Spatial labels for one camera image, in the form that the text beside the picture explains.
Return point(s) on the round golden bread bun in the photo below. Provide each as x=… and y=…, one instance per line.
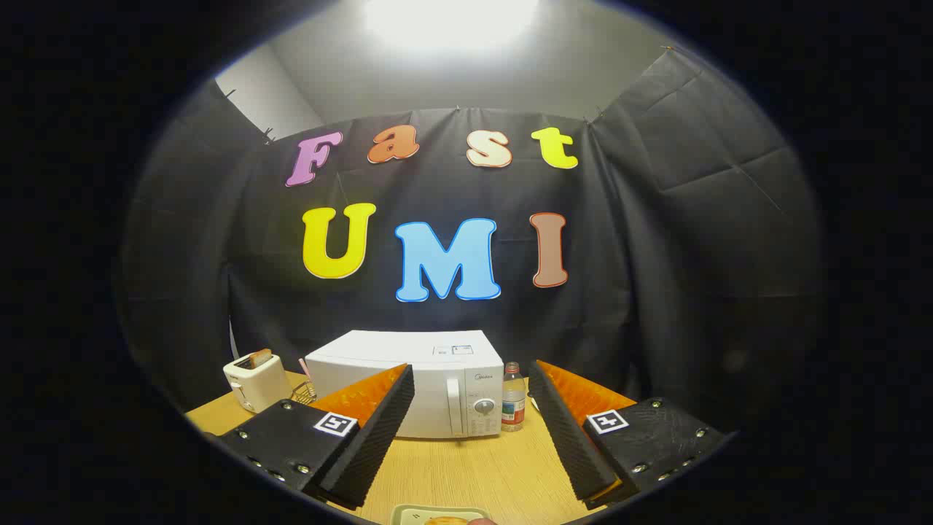
x=444, y=520

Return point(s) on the brown toast slice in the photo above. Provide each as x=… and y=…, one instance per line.
x=260, y=357

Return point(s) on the cream square plate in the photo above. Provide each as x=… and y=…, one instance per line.
x=408, y=514

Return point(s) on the pink striped straw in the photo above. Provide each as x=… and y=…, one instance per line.
x=303, y=368

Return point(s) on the white toaster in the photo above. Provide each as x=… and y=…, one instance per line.
x=262, y=383

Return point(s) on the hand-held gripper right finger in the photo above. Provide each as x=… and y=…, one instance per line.
x=565, y=430

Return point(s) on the white microwave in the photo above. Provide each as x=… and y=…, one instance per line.
x=430, y=350

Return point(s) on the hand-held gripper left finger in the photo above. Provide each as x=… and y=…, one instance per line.
x=379, y=430

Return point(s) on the clear plastic water bottle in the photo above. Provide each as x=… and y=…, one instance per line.
x=513, y=397

